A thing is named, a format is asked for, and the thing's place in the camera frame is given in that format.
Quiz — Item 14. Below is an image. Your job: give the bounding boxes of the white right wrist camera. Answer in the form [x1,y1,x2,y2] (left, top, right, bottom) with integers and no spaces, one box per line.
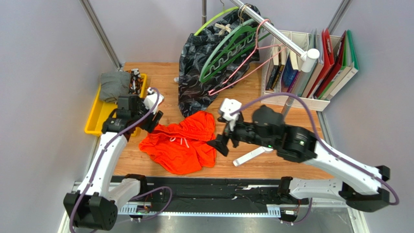
[217,98,242,131]

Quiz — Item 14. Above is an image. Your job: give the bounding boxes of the dark shark print shorts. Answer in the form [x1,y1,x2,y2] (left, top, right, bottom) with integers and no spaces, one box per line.
[177,8,260,117]

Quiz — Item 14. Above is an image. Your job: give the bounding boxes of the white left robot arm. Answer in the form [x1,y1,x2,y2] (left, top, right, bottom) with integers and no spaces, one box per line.
[63,93,164,232]

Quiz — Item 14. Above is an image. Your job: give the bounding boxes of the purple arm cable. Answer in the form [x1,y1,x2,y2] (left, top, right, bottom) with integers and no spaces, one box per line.
[230,92,400,225]
[69,87,173,233]

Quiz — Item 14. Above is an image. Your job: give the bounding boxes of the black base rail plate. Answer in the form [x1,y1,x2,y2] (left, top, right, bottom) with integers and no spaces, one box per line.
[135,177,309,214]

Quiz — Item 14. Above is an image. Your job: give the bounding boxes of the pink wire hanger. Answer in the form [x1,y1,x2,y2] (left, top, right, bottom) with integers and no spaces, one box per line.
[199,18,271,96]

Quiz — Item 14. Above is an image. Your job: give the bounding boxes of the white book organizer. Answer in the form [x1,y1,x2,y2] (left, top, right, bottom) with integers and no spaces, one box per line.
[261,29,330,111]

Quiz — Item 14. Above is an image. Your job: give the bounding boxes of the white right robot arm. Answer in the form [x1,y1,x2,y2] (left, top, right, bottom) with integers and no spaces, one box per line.
[207,105,390,213]

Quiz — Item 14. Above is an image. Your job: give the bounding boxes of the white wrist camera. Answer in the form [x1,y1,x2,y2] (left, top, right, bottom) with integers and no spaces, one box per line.
[217,98,242,131]
[143,87,164,115]

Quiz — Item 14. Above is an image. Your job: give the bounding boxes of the orange mesh shorts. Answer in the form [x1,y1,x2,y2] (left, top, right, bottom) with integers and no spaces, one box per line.
[139,111,217,175]

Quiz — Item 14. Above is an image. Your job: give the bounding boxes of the blue book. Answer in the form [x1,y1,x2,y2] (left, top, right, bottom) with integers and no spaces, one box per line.
[281,55,299,92]

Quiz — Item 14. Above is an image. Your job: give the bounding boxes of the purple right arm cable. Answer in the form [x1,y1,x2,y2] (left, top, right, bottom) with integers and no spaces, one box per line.
[230,92,400,225]

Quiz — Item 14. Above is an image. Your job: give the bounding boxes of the red folder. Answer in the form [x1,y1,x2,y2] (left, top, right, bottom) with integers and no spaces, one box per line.
[307,28,342,98]

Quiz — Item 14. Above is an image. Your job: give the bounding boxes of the lime green hanger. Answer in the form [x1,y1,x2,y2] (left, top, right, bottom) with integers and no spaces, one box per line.
[194,6,238,36]

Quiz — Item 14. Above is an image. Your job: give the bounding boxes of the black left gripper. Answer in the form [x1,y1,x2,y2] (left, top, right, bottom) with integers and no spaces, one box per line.
[132,98,163,133]

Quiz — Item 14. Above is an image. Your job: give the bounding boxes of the green folder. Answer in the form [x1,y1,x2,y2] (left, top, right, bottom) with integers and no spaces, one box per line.
[315,30,359,101]

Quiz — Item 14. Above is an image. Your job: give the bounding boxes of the silver clothes rack rail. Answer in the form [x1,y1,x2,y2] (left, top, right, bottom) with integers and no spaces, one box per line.
[201,0,321,117]

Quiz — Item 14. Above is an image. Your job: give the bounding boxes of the black orange patterned cloth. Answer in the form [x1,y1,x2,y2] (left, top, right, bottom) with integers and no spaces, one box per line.
[128,68,143,96]

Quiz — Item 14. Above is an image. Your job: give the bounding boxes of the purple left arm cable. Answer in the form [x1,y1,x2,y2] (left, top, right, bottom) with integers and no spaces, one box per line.
[69,87,173,233]

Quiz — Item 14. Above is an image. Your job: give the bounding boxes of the yellow plastic tray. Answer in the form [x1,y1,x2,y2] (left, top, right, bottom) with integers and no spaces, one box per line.
[84,73,148,137]

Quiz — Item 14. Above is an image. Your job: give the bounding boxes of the grey folded cloth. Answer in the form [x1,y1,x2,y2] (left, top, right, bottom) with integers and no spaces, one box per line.
[99,71,131,102]

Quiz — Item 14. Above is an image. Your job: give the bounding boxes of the light green hanger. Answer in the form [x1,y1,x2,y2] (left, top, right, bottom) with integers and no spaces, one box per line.
[199,18,259,83]

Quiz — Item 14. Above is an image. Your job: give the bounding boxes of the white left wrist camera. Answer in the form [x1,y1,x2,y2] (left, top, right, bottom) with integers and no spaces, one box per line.
[143,87,164,115]

